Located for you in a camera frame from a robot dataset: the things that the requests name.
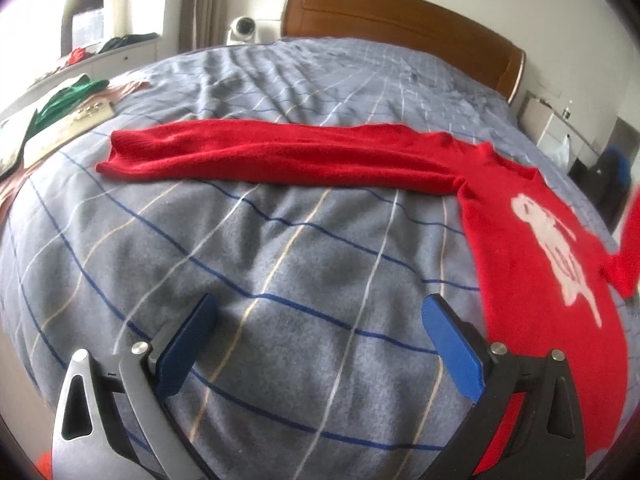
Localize pile of folded clothes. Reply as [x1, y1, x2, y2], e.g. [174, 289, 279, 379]
[0, 80, 151, 211]

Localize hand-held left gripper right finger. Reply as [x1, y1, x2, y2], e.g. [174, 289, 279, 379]
[421, 294, 587, 480]

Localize beige curtain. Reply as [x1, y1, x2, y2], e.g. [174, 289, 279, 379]
[179, 0, 237, 55]

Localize bed with grey plaid cover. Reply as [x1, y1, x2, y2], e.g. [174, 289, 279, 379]
[0, 36, 633, 480]

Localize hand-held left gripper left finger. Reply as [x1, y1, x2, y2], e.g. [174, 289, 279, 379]
[51, 293, 219, 480]

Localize white bedside cabinet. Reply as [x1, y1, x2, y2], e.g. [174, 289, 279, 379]
[519, 91, 601, 158]

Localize dark clothes on dresser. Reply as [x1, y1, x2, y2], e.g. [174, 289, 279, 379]
[96, 32, 160, 55]

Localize white plastic bag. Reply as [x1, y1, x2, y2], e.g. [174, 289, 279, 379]
[547, 135, 572, 171]

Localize black and blue backpack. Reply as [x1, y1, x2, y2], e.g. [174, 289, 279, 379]
[569, 146, 632, 233]

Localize wooden headboard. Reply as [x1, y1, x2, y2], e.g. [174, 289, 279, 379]
[281, 0, 527, 107]

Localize red knitted sweater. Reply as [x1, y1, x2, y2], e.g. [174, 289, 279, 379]
[95, 119, 640, 472]

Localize white security camera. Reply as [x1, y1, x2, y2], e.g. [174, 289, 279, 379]
[226, 16, 262, 46]

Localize beige folded garment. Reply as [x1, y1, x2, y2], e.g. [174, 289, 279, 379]
[22, 101, 116, 167]

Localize green garment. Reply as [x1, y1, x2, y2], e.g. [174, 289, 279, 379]
[20, 74, 111, 148]

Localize white dresser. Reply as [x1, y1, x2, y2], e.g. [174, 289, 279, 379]
[0, 37, 161, 128]

